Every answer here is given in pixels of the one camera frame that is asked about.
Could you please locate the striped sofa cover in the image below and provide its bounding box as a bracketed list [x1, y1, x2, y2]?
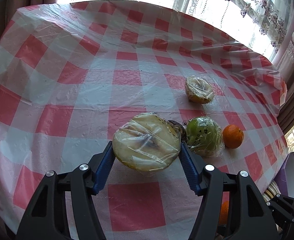
[263, 180, 281, 202]

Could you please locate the red white checkered tablecloth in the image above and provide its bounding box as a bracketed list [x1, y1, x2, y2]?
[0, 1, 288, 231]

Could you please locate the mandarin in box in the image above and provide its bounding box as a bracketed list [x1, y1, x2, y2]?
[219, 200, 229, 225]

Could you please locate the floral sheer curtain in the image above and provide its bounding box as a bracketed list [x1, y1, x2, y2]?
[173, 0, 294, 83]

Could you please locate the dark mangosteen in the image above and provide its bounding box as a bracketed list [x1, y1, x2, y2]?
[168, 120, 187, 141]

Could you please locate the green apple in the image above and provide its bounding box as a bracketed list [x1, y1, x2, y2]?
[186, 116, 224, 158]

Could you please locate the small cut fruit half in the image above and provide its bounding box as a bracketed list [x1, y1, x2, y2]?
[185, 75, 214, 104]

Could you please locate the orange mandarin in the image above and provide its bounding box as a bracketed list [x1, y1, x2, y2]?
[222, 125, 244, 149]

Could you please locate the large cut fruit half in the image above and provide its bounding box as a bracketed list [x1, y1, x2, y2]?
[112, 113, 181, 172]

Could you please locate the purple white cardboard box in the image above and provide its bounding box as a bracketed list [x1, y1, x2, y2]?
[274, 152, 294, 198]

